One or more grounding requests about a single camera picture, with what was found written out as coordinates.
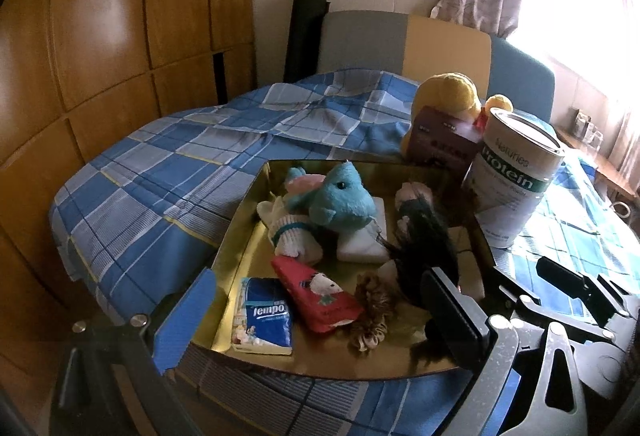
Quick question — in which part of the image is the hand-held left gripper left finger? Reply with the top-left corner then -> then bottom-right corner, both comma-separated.
50,267 -> 217,436

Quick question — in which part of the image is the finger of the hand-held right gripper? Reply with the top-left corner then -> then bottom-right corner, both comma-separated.
492,266 -> 626,347
536,257 -> 640,317

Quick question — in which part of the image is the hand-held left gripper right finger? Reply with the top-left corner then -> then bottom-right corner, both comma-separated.
419,266 -> 588,436

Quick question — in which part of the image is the brown scrunchie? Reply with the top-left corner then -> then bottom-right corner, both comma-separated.
348,273 -> 401,354

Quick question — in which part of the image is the blue tissue packet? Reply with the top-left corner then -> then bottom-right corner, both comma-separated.
231,277 -> 294,357

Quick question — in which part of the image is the black feathery hair piece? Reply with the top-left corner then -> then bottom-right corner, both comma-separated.
382,196 -> 463,312

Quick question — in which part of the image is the gold cardboard box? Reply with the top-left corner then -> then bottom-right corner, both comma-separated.
210,159 -> 498,379

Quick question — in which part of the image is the white foam block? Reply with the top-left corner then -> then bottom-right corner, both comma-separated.
337,196 -> 396,263

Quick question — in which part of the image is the red plush pouch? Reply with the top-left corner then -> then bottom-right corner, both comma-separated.
271,256 -> 365,332

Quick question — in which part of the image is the white knit glove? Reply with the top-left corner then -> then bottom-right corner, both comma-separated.
256,196 -> 326,265

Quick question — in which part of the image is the teal plush toy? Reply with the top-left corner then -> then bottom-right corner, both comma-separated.
282,159 -> 381,234

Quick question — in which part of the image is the white metal powder can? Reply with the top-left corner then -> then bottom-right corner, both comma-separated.
460,107 -> 567,249

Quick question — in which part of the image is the wooden desk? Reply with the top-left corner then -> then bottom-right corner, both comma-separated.
555,126 -> 640,202

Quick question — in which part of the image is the clear desk organiser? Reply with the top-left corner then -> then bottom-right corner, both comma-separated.
572,109 -> 608,142

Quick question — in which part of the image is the blue checked bedsheet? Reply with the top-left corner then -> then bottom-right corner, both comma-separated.
48,69 -> 640,436

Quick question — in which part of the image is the maroon cardboard box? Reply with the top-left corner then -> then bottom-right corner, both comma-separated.
407,105 -> 483,172

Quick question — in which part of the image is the yellow plush toy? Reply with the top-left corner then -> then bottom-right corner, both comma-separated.
400,72 -> 515,157

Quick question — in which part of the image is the grey yellow blue headboard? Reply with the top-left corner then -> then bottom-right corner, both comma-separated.
317,10 -> 557,122

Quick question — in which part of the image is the wooden wardrobe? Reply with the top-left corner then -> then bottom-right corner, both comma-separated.
0,0 -> 256,367

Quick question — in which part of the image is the black rolled mat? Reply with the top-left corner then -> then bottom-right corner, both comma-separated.
283,0 -> 331,84

